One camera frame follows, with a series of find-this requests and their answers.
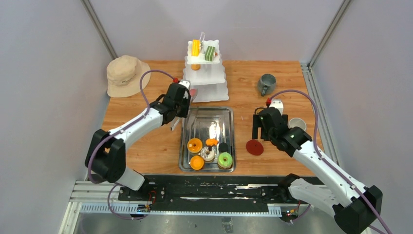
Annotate metal tongs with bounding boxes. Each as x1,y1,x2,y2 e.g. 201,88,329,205
170,97,194,131

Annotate tan round biscuit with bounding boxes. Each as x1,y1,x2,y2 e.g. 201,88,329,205
190,64,201,71

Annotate orange glazed donut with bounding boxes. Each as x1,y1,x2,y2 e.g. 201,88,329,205
187,138,203,154

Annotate orange fish cookie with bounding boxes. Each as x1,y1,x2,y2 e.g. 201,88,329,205
206,138,219,147

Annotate white chocolate drizzle donut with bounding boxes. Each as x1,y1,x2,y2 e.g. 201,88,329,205
200,146,216,162

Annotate green striped cake slice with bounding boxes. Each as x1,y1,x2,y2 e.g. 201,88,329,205
205,46,216,61

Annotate yellow cake slice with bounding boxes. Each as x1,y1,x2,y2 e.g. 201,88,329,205
191,39,201,57

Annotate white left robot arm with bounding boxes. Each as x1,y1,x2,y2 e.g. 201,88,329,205
85,80,191,201

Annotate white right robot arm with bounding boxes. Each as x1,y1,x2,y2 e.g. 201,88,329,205
252,107,383,234

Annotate yellow black round coaster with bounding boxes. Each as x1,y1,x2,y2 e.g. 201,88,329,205
254,107,264,115

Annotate white cup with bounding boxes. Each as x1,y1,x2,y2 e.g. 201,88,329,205
288,117,307,131

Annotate red round coaster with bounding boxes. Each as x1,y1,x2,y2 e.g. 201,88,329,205
245,139,264,156

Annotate metal tray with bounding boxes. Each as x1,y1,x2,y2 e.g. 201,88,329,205
178,106,236,173

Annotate grey metal mug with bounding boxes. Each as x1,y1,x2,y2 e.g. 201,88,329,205
257,74,276,97

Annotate black round cookie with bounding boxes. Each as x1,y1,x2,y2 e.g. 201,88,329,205
218,142,230,153

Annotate white three-tier dessert stand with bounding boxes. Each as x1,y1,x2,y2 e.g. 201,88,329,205
183,32,229,103

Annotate green glazed donut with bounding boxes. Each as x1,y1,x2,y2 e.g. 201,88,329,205
217,152,233,169

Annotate beige bucket hat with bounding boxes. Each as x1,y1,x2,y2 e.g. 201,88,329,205
106,55,150,98

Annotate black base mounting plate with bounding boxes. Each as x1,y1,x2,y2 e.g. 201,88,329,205
118,175,307,213

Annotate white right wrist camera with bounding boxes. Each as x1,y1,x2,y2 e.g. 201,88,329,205
266,98,284,115

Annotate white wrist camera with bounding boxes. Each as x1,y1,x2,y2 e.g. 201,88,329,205
266,98,284,115
178,80,190,90

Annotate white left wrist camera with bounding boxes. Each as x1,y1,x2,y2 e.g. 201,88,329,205
178,80,190,90

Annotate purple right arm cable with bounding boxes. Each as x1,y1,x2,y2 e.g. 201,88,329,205
266,89,393,234

